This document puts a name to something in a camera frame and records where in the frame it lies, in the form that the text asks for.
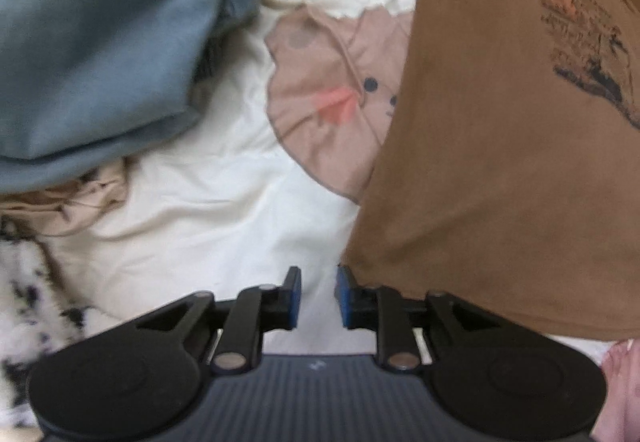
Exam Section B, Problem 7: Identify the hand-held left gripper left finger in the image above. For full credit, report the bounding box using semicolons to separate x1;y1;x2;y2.
132;266;302;377

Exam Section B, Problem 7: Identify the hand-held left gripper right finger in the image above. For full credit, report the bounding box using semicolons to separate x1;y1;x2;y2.
335;264;501;373

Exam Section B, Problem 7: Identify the brown printed t-shirt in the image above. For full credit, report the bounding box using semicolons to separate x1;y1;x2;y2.
345;0;640;343

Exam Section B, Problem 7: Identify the cream bear print bed sheet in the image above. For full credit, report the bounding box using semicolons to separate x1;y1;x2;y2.
30;0;616;363

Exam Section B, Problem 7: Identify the beige garment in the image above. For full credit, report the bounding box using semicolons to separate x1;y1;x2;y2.
0;157;131;240

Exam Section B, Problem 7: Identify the black white spotted cloth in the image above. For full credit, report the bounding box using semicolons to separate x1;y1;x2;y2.
0;217;88;428

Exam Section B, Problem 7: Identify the person's left foot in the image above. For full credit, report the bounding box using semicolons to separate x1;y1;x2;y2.
592;339;640;442

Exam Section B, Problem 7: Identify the grey-green garment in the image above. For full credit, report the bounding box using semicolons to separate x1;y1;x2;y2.
0;0;321;195

